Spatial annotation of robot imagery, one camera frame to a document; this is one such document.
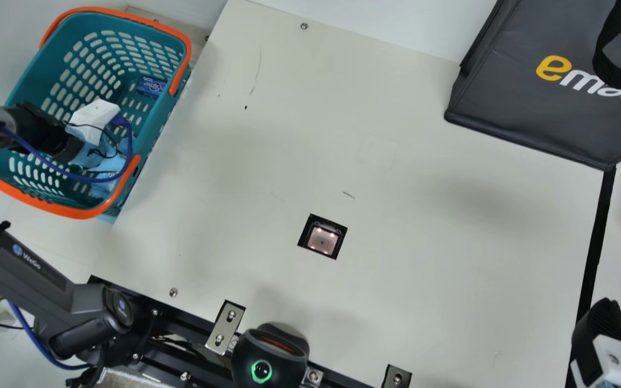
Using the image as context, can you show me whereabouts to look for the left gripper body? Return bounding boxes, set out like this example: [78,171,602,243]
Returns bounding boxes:
[68,137,107,169]

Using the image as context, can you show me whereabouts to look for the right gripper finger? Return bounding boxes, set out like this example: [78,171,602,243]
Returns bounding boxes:
[569,297,621,388]

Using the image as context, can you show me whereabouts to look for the wet wipes pack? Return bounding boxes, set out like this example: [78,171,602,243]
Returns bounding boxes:
[91,160,129,183]

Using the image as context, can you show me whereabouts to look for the teal shopping basket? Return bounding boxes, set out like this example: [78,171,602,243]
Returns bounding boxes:
[0,6,192,223]

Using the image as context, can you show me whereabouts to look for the small square scanner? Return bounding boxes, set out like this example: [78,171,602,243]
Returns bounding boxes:
[297,213,348,260]

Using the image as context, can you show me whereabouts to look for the black strip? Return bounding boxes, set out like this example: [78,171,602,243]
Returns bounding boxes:
[565,166,617,388]

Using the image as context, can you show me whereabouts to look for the small blue tin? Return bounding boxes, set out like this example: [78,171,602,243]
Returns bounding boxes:
[135,77,167,98]

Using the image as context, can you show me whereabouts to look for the black device with green light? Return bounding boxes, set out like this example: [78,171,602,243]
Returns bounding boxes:
[231,322,310,385]

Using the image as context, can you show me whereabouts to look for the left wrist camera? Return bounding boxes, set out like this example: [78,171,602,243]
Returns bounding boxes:
[67,99,121,145]

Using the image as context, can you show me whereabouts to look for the blue cable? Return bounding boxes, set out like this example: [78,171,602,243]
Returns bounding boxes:
[8,302,93,371]
[0,114,133,184]

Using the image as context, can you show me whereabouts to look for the dark grey bag with straps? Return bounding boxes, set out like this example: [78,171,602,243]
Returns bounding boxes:
[444,0,621,171]

